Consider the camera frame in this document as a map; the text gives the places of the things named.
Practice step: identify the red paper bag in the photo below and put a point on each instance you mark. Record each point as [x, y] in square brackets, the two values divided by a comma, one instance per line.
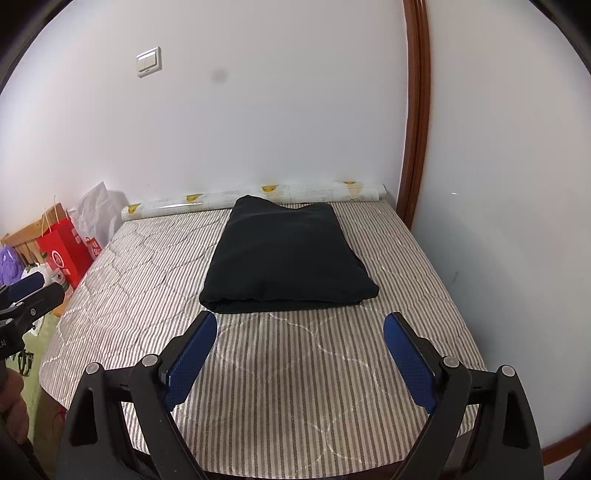
[64, 258]

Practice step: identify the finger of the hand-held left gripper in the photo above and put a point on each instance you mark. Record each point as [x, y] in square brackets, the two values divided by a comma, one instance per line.
[25, 282]
[44, 300]

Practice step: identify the black sweatshirt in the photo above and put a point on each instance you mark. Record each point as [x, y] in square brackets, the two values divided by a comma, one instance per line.
[286, 258]

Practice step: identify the green floor mat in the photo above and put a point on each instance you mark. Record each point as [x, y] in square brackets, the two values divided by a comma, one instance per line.
[33, 387]

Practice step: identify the purple bag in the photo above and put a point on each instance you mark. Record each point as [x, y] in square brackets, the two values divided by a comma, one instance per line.
[9, 267]

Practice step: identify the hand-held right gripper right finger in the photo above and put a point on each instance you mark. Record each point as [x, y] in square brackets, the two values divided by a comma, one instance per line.
[411, 360]

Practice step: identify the white green bottle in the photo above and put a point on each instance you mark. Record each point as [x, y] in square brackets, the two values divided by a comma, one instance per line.
[60, 282]

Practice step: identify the white wall switch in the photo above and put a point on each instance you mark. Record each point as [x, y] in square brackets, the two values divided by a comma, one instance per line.
[149, 62]

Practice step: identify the person's left hand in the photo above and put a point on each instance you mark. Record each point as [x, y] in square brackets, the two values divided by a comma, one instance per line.
[14, 406]

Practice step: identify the white plastic bag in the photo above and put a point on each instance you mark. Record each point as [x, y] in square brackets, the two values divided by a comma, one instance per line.
[99, 212]

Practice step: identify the brown wooden door frame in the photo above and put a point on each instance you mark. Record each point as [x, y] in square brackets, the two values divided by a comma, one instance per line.
[418, 115]

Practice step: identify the white paper roll yellow print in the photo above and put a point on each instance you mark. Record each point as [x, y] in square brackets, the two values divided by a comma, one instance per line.
[300, 191]

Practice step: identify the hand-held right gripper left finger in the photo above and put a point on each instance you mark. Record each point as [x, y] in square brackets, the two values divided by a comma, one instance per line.
[191, 360]

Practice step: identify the striped quilted mattress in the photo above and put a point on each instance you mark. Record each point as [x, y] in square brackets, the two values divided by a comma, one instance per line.
[300, 369]

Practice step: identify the wooden rack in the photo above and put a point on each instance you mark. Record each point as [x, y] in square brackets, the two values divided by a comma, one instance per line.
[23, 242]

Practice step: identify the black glasses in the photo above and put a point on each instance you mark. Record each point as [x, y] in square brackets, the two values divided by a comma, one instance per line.
[25, 363]

